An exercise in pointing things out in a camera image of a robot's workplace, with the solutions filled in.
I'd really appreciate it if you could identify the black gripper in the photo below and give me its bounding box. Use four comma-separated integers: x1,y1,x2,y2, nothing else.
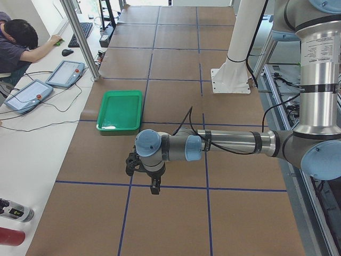
147,170,163,195

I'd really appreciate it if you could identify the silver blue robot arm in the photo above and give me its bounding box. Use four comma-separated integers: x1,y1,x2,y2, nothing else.
126,1,340,194

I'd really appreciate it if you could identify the green plastic tray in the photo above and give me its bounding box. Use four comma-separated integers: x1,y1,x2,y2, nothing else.
96,90,143,135

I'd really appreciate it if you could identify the far blue teach pendant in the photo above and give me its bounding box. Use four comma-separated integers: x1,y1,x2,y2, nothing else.
46,60,85,89

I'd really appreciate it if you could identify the blue teach pendant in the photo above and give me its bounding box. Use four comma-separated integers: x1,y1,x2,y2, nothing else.
46,60,85,89
4,79,53,114

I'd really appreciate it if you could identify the silver water bottle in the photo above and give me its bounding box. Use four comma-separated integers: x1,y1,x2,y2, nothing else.
1,198,35,222

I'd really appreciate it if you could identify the red cylinder bottle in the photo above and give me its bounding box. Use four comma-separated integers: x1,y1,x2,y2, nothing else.
0,227,26,246

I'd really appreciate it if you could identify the near blue teach pendant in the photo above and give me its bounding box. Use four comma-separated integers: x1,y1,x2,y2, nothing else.
4,79,53,114

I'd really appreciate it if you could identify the black power strip box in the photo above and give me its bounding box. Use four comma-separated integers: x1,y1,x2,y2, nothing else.
99,26,114,48

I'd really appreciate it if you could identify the black computer mouse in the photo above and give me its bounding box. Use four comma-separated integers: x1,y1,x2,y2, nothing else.
61,49,74,57

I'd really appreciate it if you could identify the black keyboard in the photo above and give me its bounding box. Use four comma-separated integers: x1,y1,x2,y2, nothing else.
68,22,94,48

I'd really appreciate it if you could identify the seated person dark shirt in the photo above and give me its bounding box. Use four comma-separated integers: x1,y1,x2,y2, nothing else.
1,12,62,86

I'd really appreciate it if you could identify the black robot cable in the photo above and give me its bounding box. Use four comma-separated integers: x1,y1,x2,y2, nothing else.
172,106,270,155

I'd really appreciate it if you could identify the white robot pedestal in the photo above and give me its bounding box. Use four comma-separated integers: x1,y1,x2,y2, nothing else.
211,0,267,94

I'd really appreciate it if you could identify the aluminium frame post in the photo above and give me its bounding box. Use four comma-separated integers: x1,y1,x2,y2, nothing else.
60,0,100,81

